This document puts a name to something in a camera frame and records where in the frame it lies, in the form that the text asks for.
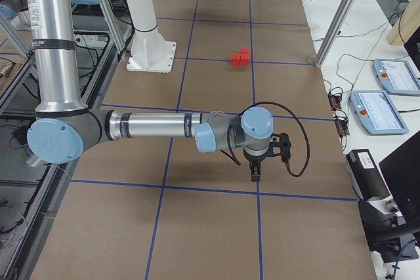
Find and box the teach pendant tablet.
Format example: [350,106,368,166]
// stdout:
[373,59,419,96]
[350,90,409,136]

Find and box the black monitor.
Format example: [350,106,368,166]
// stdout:
[379,132,419,219]

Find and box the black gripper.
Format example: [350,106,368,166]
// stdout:
[243,132,291,182]

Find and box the black box with label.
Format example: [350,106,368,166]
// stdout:
[346,149,390,201]

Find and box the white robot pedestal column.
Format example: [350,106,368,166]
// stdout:
[126,0,177,73]

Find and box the lower teach pendant tablet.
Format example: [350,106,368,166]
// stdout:
[350,90,409,136]

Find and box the upper teach pendant tablet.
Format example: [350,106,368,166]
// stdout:
[373,59,419,96]

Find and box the aluminium frame post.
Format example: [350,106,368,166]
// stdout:
[314,0,355,68]

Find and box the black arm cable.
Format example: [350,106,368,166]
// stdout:
[219,101,311,178]

